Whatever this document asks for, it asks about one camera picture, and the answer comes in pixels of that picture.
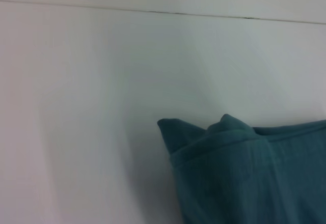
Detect dark teal blue shirt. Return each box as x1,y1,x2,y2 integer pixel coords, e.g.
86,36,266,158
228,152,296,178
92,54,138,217
157,114,326,224

